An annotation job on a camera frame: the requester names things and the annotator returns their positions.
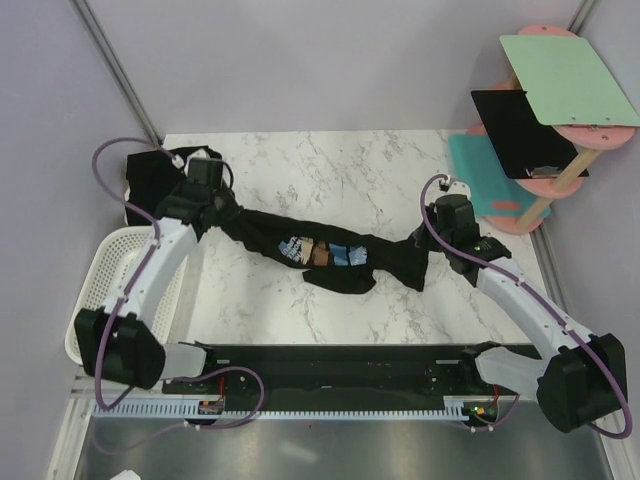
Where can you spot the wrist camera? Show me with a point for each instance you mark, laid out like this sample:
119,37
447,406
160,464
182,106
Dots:
205,171
455,216

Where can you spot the aluminium frame rail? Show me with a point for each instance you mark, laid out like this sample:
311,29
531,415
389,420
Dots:
110,59

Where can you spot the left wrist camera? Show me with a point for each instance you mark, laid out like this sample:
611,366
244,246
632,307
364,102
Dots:
205,171

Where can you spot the folded black t shirt stack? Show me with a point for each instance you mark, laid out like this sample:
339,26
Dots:
152,175

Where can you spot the green clipboard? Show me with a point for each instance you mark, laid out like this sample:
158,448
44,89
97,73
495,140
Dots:
566,82

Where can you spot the light blue cable duct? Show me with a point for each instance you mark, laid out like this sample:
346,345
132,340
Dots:
193,409

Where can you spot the black clipboard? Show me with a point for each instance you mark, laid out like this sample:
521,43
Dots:
525,148

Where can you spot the black printed t shirt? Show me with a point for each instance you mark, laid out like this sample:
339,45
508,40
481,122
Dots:
330,257

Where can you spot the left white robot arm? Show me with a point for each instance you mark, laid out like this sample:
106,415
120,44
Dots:
115,339

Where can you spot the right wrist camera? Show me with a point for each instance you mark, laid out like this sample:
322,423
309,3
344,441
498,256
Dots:
455,216

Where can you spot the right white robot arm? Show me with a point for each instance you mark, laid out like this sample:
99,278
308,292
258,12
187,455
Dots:
579,377

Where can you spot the teal mat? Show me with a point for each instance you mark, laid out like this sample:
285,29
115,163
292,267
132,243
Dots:
475,170

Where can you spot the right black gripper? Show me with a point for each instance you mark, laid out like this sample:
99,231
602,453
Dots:
431,215

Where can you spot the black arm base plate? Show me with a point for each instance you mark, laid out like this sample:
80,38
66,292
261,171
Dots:
432,369

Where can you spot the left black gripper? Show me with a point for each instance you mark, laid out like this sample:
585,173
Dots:
232,210

